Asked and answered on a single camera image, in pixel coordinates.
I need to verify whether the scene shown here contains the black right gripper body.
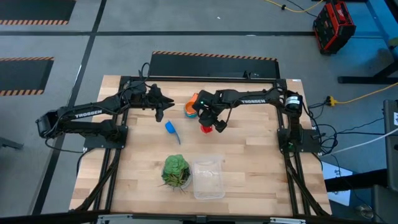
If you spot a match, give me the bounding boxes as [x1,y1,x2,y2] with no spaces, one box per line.
[192,89,229,134]

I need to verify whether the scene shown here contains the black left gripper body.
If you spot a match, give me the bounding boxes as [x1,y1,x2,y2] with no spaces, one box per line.
[134,83,165,123]

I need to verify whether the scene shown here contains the orange measuring cup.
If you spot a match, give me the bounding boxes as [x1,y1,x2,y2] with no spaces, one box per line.
[183,92,200,115]

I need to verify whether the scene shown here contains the light blue measuring cup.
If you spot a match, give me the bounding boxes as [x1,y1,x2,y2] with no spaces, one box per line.
[164,120,182,146]

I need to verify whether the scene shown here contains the red measuring cup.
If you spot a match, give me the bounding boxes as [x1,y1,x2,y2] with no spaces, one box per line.
[200,123,215,135]

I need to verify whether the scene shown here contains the clear plastic basket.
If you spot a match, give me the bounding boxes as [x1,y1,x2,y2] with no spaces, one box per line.
[192,156,226,200]

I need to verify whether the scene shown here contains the green succulent plant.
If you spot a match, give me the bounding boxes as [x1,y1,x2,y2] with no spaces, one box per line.
[157,154,193,194]

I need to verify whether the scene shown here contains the black hazard-striped floor mat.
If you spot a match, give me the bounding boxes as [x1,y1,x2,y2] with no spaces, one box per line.
[147,50,281,80]
[0,57,55,97]
[0,0,77,26]

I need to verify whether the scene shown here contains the white triangle-patterned plant pot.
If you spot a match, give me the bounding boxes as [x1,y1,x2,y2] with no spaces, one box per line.
[160,163,193,190]

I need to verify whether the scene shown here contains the white paper sheet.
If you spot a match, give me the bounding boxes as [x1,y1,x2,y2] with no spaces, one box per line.
[321,161,354,207]

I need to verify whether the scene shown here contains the grey desk foot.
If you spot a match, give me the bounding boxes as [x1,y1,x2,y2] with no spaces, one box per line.
[0,136,25,151]

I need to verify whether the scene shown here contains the red black tool box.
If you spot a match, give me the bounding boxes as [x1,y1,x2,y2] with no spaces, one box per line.
[312,0,358,56]

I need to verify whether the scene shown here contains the black bar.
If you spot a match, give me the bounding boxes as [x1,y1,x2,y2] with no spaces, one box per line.
[324,168,389,193]

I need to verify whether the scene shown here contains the dark grey cabinet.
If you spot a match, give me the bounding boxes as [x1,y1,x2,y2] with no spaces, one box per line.
[382,98,398,191]

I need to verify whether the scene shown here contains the grey round caster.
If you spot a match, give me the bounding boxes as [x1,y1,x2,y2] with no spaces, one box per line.
[355,203,374,219]

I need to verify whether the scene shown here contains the dark grey box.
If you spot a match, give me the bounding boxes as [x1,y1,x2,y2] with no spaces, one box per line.
[371,184,398,224]

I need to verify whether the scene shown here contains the black aluminium table frame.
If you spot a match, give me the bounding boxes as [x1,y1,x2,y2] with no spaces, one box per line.
[70,70,332,218]

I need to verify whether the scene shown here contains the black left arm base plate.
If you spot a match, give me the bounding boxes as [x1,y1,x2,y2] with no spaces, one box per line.
[83,123,129,150]

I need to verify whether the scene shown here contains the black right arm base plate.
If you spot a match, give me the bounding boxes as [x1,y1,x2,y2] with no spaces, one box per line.
[277,126,322,154]

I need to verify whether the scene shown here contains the silver black edge rail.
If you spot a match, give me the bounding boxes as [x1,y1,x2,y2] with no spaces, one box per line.
[95,212,308,224]

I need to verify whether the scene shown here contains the black cable bundle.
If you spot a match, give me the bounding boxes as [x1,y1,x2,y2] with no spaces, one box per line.
[306,101,398,158]

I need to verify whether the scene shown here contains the yellow extension cable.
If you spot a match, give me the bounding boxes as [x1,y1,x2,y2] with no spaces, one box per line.
[325,82,398,107]
[263,0,325,14]

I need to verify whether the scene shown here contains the white cable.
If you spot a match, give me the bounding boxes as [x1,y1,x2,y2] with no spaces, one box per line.
[323,126,398,157]

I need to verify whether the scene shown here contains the blue black desk frame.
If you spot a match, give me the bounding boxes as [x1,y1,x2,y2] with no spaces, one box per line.
[337,0,398,85]

